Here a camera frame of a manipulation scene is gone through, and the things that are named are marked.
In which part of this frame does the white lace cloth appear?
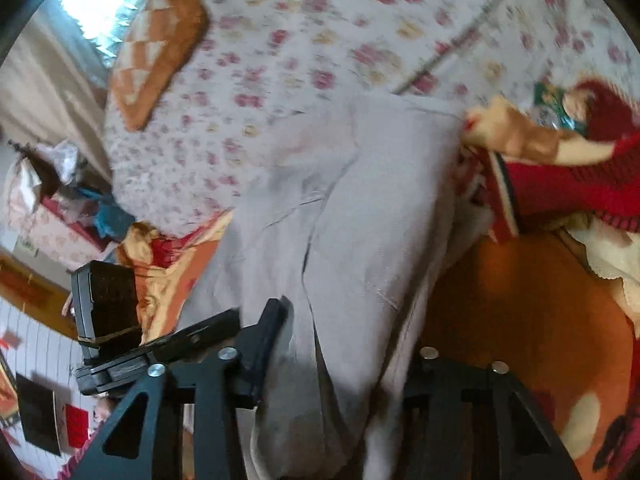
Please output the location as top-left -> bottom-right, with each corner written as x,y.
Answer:
565,214 -> 640,333

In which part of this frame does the red knit sweater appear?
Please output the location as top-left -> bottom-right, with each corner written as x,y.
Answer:
500,79 -> 640,233

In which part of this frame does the red striped cloth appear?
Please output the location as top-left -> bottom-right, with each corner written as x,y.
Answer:
457,149 -> 522,247

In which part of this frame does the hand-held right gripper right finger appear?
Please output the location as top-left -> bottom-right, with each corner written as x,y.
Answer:
400,347 -> 583,480

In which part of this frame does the floral bed sheet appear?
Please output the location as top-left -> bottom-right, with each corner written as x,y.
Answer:
102,0 -> 640,241

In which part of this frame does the yellow orange satin cloth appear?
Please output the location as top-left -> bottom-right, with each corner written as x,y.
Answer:
116,210 -> 233,346

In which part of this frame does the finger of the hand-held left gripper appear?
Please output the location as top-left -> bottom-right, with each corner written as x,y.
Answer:
149,308 -> 242,367

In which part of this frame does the grey garment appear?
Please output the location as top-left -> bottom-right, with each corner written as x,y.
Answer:
177,92 -> 468,480

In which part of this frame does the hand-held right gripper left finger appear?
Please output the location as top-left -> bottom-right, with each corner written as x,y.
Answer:
70,299 -> 288,480

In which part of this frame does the red wall hanging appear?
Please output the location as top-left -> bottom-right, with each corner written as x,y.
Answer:
65,404 -> 92,449

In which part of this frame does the wooden furniture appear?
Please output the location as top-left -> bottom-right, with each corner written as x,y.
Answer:
0,252 -> 77,340

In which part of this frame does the pink floral bundle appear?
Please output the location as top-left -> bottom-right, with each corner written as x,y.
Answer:
4,157 -> 115,272

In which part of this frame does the black wall panel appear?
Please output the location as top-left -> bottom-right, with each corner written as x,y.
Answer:
15,372 -> 62,457

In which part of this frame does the green printed packet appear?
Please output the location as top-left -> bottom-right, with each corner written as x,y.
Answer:
532,81 -> 587,133

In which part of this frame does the teal cloth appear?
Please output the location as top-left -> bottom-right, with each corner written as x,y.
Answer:
92,192 -> 137,242

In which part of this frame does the orange dotted blanket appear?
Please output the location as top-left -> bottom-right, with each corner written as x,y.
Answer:
420,230 -> 640,480

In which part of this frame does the orange checkered pillow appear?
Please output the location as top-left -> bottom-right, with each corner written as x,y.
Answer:
109,0 -> 211,133

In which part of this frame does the beige curtain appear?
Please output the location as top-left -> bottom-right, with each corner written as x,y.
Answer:
0,10 -> 115,181

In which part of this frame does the tan fabric piece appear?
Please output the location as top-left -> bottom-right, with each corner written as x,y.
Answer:
462,94 -> 617,167

